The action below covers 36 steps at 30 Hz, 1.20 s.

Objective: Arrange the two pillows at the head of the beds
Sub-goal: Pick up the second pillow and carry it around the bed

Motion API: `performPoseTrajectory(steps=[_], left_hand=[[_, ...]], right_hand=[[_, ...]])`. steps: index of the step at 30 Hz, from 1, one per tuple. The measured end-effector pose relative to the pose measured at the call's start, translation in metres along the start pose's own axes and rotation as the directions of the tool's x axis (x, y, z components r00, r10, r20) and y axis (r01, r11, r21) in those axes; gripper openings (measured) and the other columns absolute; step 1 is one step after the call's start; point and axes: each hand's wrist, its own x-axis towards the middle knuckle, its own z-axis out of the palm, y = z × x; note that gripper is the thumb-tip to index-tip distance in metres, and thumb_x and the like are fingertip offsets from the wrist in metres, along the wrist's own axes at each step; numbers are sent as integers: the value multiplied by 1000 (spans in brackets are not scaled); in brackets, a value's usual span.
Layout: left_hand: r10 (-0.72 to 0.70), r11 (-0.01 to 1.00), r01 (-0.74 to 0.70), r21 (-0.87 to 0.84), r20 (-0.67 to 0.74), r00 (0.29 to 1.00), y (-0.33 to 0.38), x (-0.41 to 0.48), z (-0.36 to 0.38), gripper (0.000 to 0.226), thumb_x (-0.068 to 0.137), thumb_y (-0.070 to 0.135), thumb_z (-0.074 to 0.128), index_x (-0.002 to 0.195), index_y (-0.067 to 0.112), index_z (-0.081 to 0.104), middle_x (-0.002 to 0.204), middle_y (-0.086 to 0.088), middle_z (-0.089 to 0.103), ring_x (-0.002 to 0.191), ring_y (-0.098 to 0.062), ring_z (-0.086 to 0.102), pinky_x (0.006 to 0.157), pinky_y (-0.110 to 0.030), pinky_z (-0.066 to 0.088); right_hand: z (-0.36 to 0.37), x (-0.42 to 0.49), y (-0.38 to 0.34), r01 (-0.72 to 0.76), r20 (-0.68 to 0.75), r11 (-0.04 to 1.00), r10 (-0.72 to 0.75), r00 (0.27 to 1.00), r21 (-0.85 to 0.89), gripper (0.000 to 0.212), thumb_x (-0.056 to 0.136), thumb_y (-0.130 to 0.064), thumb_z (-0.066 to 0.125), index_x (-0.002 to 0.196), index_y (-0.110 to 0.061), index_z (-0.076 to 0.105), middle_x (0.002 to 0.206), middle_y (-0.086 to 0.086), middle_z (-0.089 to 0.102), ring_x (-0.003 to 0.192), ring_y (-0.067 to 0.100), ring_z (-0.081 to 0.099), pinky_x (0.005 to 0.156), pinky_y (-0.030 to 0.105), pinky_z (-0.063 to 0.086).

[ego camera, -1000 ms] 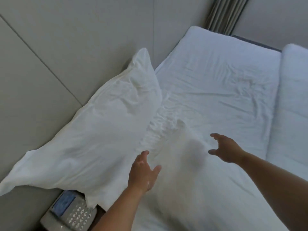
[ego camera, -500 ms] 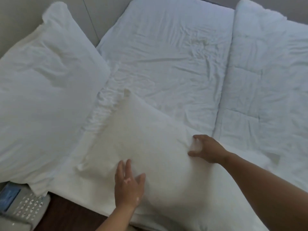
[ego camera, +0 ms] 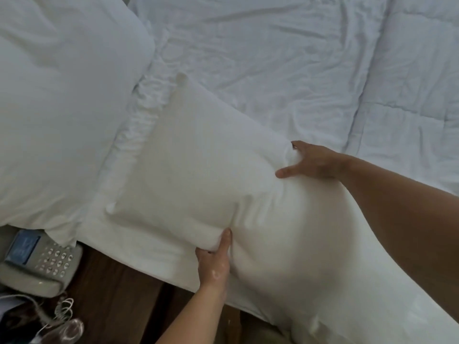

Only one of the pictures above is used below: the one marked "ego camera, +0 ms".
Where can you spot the white quilted duvet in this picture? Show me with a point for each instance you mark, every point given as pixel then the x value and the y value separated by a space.
pixel 412 89

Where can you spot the person's right thumb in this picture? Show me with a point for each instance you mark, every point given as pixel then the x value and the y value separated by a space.
pixel 289 171

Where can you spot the person's left thumb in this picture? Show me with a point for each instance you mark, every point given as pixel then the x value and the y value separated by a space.
pixel 224 242

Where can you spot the person's right hand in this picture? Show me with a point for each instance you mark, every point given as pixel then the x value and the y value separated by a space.
pixel 316 161

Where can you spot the grey desk telephone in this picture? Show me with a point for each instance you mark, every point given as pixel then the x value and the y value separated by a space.
pixel 34 263

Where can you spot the person's right forearm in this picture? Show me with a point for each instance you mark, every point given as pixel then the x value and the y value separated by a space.
pixel 405 218

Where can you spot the large white pillow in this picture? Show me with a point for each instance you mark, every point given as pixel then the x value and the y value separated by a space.
pixel 64 111

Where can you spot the white bed sheet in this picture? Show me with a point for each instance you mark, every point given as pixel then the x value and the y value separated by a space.
pixel 265 60

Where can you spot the clear plastic wrapper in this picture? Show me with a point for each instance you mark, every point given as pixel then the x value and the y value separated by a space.
pixel 64 331

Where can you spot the person's left hand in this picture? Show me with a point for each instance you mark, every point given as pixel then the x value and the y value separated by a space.
pixel 212 265

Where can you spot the person's left forearm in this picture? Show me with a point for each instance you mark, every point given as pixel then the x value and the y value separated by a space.
pixel 193 315

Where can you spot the white paper sheet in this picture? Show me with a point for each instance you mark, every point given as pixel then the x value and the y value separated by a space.
pixel 9 304

